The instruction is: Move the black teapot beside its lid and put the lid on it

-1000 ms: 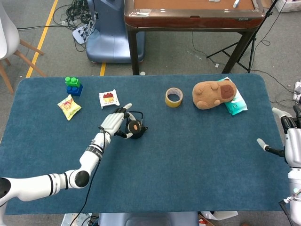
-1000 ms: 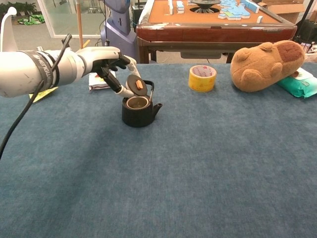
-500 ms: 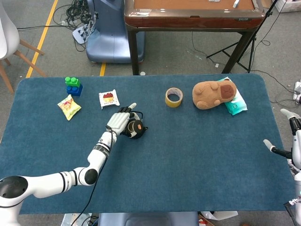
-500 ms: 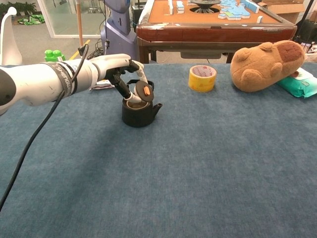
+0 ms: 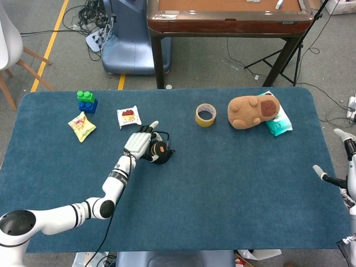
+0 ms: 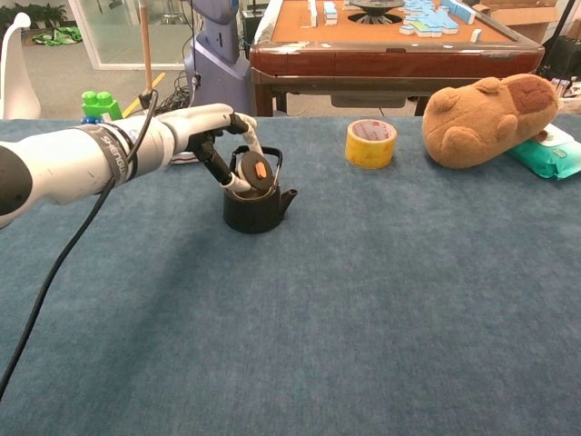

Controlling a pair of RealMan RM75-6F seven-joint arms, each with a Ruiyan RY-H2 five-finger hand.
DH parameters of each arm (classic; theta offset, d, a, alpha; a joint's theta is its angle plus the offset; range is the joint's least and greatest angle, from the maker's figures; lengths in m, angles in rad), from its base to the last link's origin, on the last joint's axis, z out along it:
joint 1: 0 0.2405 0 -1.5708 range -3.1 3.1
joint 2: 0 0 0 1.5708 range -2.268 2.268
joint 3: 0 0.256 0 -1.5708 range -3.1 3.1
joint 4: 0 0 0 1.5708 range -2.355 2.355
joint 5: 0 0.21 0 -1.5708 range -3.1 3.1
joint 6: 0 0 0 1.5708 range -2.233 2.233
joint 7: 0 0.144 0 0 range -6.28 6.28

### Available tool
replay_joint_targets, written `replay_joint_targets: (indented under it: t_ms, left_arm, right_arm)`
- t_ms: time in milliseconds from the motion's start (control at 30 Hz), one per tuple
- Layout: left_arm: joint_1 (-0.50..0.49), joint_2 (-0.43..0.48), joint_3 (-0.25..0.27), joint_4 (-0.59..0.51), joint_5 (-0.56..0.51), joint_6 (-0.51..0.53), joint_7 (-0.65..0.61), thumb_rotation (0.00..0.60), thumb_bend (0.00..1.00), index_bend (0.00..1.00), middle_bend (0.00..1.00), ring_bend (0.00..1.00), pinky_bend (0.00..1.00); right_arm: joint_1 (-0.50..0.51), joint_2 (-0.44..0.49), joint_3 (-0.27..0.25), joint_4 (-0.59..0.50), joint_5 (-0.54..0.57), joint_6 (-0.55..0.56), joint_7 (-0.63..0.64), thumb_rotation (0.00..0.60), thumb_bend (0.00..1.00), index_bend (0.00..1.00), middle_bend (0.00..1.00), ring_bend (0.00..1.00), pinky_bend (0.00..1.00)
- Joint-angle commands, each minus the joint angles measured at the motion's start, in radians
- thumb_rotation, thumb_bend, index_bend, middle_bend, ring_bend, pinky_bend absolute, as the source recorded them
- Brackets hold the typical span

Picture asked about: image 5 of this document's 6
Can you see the brown wooden mahjong table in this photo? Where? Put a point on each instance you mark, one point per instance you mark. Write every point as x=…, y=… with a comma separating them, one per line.
x=222, y=26

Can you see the green toy building brick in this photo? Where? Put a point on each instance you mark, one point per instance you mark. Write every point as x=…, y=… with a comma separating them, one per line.
x=86, y=97

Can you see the blue toy building brick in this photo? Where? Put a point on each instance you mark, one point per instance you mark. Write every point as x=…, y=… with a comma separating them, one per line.
x=89, y=107

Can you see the blue-grey machine pedestal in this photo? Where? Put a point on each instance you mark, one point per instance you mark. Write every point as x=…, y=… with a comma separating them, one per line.
x=130, y=50

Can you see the yellow snack bag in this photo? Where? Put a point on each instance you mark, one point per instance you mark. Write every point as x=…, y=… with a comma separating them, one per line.
x=82, y=126

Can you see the small black cast-iron teapot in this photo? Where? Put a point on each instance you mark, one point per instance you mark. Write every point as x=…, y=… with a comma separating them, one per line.
x=167, y=160

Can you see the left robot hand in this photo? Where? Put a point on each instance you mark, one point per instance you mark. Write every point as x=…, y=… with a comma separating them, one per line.
x=137, y=143

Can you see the blue robot torso base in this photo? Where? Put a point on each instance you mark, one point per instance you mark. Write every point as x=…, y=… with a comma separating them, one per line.
x=172, y=258

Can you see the blue felt table cover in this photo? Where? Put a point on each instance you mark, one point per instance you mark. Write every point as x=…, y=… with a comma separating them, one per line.
x=194, y=194

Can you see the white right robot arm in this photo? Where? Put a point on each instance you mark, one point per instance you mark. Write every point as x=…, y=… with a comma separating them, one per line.
x=353, y=219

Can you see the white plastic chair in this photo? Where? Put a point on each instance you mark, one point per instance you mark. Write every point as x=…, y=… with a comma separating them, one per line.
x=8, y=41

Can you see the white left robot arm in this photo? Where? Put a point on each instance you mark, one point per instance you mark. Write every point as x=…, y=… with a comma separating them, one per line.
x=55, y=217

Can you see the green wet wipes pack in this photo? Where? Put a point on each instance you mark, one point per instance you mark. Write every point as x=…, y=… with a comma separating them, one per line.
x=278, y=126

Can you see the black tripod stand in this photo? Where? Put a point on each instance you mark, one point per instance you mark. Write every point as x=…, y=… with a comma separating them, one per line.
x=299, y=47

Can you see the brown capybara plush toy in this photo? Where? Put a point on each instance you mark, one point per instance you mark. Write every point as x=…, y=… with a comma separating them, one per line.
x=247, y=114

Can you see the white power strip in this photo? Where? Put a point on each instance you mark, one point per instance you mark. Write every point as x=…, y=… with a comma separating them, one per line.
x=93, y=41

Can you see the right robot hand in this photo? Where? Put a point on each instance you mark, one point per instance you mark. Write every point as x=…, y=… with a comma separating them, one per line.
x=352, y=172

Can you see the yellow packing tape roll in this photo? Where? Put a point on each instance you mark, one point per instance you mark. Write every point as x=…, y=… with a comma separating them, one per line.
x=205, y=123

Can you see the upright white mahjong tile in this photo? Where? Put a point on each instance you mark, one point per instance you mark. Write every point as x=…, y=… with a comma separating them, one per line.
x=279, y=4

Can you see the white snack packet red print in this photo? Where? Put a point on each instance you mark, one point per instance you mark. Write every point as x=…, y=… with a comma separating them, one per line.
x=129, y=116

